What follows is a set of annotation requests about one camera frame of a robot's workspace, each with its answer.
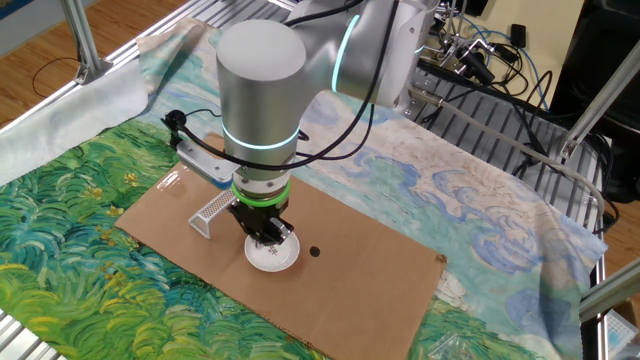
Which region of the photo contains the green flange adapter ring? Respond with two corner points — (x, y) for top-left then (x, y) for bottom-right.
(230, 178), (292, 209)

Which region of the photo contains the clear packing tape patch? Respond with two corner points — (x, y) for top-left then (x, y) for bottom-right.
(155, 169), (189, 194)

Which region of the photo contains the clear plastic triangular stand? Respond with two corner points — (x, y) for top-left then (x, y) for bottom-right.
(187, 188), (239, 240)

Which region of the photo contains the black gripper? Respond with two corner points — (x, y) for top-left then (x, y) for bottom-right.
(229, 201), (296, 251)

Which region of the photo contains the black power adapter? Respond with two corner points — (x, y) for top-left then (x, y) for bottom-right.
(509, 23), (528, 50)

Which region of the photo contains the black computer case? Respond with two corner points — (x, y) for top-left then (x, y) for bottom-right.
(549, 0), (640, 204)

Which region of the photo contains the white mesh plastic part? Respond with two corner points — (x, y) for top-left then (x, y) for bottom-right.
(602, 308), (636, 354)

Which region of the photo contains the aluminium frame strut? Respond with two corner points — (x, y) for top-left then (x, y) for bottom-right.
(578, 257), (640, 324)
(59, 0), (114, 85)
(557, 39), (640, 161)

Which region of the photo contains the white plate with floral print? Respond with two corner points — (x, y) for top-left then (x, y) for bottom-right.
(243, 230), (302, 274)

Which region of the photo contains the plastic bag of brass screws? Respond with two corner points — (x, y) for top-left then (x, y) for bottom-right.
(425, 330), (469, 360)

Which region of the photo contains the brown cardboard sheet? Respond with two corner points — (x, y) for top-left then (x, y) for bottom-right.
(113, 130), (448, 360)

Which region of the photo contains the grey braided hose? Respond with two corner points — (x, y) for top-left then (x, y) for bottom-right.
(407, 85), (607, 236)

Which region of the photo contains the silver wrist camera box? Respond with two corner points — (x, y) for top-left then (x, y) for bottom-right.
(175, 138), (237, 190)

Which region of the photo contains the painted landscape tablecloth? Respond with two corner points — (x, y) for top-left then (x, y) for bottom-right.
(0, 17), (609, 360)

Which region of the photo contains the black camera on clamp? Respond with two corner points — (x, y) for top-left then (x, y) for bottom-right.
(452, 42), (497, 85)

